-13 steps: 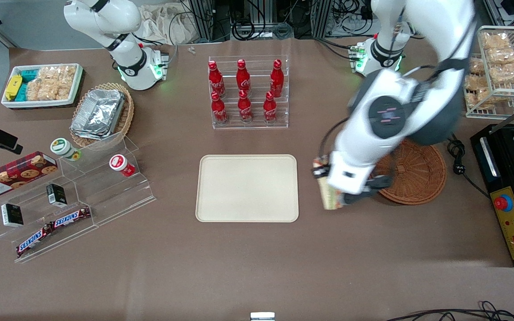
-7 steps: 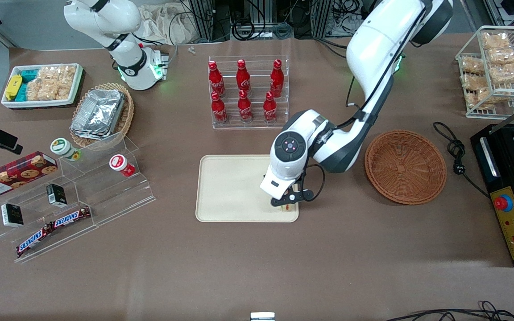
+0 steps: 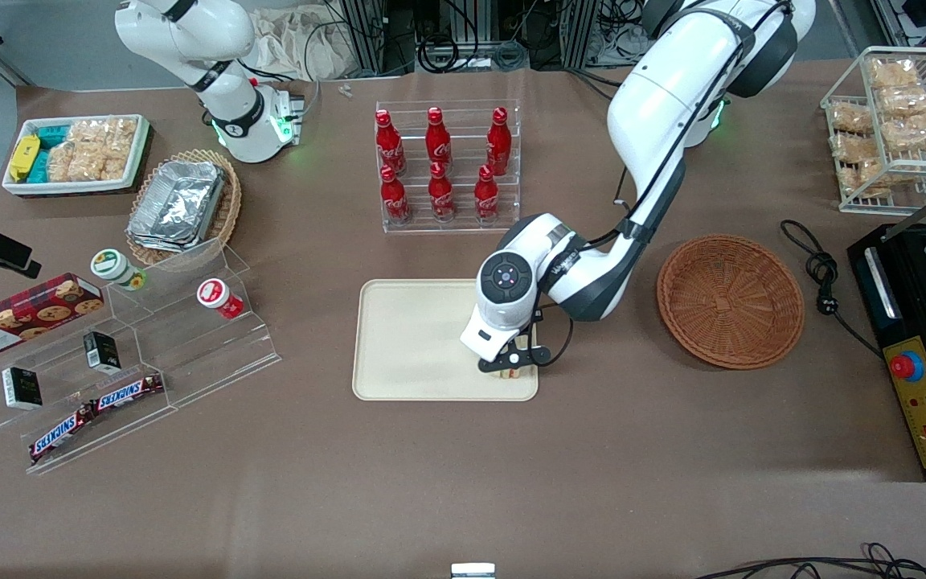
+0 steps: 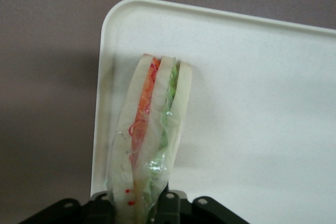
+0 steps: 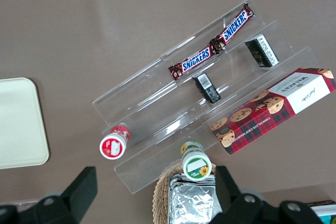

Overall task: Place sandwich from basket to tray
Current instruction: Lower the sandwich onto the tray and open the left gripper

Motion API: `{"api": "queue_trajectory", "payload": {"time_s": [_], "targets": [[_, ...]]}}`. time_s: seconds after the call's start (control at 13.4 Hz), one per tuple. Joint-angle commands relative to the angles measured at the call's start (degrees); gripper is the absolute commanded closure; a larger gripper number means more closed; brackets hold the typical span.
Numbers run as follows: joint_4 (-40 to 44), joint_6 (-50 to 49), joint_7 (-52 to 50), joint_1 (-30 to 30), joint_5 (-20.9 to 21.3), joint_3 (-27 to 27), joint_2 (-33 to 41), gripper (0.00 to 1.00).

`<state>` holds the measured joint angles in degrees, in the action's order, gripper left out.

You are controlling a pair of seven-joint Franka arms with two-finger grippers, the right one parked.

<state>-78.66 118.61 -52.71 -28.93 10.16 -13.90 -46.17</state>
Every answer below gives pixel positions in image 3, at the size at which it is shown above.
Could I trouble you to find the black power cord with plug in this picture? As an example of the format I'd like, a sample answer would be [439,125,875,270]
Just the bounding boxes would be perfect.
[780,218,887,359]

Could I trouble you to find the beige crumpled cloth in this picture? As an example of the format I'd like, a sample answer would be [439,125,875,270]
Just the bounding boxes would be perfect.
[249,6,361,82]

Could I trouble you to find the aluminium foil tray stack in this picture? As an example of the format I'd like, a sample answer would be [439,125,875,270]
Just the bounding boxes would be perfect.
[126,160,227,253]

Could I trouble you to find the clear acrylic step shelf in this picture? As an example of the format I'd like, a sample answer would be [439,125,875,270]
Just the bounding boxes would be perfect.
[0,236,283,476]

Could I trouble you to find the coiled black cables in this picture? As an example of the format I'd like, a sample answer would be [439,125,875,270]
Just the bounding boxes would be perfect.
[417,28,530,75]

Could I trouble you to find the white rectangular snack bin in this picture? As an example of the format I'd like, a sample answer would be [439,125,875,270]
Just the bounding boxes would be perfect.
[2,114,150,197]

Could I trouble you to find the red tartan cookie box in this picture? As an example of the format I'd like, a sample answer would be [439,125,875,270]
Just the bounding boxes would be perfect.
[0,273,105,363]

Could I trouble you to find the black floor cables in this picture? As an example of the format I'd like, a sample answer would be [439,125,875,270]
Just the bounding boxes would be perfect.
[694,542,926,579]

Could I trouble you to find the clear acrylic bottle rack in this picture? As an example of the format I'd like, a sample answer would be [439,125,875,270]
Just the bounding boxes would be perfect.
[375,99,522,235]

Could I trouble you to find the yellow snack packet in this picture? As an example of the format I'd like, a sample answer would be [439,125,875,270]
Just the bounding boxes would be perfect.
[8,134,43,183]

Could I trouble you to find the brown round wicker basket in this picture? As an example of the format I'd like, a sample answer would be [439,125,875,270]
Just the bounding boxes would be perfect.
[656,233,806,371]

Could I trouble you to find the red lid yogurt cup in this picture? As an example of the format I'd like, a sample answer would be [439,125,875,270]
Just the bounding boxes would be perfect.
[196,277,246,321]

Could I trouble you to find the black machine housing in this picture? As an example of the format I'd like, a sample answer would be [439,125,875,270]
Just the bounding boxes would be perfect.
[847,219,926,483]

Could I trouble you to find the light oval wicker basket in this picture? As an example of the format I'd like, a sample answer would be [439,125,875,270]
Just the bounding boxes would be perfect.
[125,148,243,269]

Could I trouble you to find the white wire rack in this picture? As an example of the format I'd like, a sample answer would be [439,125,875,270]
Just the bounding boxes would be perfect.
[820,46,926,216]

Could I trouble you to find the aluminium frame post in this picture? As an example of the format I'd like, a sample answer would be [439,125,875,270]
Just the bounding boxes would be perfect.
[338,0,388,78]
[561,0,599,70]

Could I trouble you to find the small black carton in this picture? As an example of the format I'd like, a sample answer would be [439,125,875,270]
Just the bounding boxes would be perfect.
[83,331,122,375]
[2,366,44,412]

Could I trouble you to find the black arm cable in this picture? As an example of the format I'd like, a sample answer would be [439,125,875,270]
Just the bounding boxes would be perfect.
[531,0,790,368]

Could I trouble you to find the fried snack bag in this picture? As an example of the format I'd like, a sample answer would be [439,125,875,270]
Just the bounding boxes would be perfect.
[881,113,926,154]
[841,159,916,197]
[828,102,875,134]
[830,133,883,165]
[868,58,923,90]
[875,84,926,118]

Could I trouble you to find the clear rice cracker bag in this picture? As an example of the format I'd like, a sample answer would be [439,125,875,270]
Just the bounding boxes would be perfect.
[69,117,139,154]
[71,146,131,183]
[45,141,78,183]

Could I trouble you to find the brown Snickers bar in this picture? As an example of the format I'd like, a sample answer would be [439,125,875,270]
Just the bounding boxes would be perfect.
[28,405,99,466]
[91,372,166,413]

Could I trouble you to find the red cola bottle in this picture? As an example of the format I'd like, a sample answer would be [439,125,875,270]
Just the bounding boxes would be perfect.
[428,162,457,223]
[473,165,502,223]
[379,165,413,225]
[375,109,408,179]
[486,106,514,177]
[425,106,454,171]

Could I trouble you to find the beige plastic tray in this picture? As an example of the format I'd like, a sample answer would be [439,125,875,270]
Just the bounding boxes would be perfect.
[352,278,539,402]

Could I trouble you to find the green lid yogurt cup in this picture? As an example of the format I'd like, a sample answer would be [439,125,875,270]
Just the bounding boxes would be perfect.
[91,248,149,292]

